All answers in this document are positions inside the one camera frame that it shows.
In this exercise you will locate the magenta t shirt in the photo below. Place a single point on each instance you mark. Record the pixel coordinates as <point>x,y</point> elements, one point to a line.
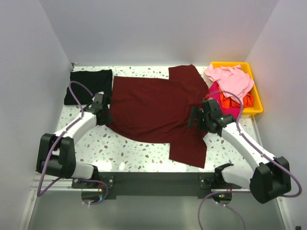
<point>219,97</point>

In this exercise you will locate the folded black t shirt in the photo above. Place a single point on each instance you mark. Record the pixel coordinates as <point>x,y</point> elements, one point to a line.
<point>94,81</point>

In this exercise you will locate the yellow plastic bin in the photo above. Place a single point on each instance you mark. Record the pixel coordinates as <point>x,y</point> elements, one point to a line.
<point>245,67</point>

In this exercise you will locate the pink t shirt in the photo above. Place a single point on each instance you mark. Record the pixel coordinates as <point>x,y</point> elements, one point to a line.
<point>231,79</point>

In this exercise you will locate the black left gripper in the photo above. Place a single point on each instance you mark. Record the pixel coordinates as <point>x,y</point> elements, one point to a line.
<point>108,119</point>

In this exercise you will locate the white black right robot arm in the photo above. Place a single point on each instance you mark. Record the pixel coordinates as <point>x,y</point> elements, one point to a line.
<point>268,176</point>

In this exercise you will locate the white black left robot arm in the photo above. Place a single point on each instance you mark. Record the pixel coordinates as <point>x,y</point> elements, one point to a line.
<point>56,153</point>

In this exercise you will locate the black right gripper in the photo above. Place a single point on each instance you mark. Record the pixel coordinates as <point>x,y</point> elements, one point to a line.
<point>194,114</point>

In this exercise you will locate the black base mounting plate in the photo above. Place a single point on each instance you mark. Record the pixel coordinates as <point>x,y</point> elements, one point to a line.
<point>197,184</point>

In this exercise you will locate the dark red t shirt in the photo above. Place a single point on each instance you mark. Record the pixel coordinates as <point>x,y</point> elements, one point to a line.
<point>157,110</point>

